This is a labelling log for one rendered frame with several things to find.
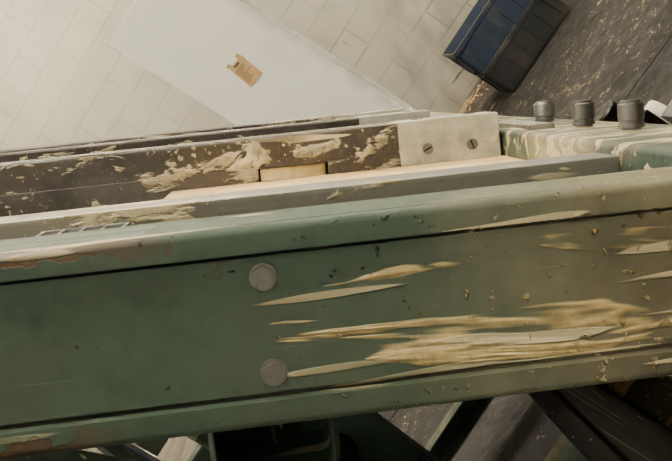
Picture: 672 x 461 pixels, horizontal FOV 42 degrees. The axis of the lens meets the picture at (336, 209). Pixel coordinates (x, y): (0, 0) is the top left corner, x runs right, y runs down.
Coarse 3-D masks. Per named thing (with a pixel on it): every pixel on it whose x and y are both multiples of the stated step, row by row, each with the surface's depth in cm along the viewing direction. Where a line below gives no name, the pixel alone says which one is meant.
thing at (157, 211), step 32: (544, 160) 75; (576, 160) 72; (608, 160) 73; (256, 192) 73; (288, 192) 71; (320, 192) 71; (352, 192) 71; (384, 192) 72; (416, 192) 72; (0, 224) 69; (32, 224) 70; (64, 224) 70; (96, 224) 70
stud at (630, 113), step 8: (624, 104) 84; (632, 104) 84; (640, 104) 84; (624, 112) 84; (632, 112) 84; (640, 112) 84; (624, 120) 84; (632, 120) 84; (640, 120) 84; (624, 128) 84; (632, 128) 84; (640, 128) 84
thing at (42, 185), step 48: (192, 144) 106; (240, 144) 106; (288, 144) 107; (336, 144) 107; (384, 144) 107; (432, 144) 108; (480, 144) 108; (0, 192) 105; (48, 192) 105; (96, 192) 105; (144, 192) 106
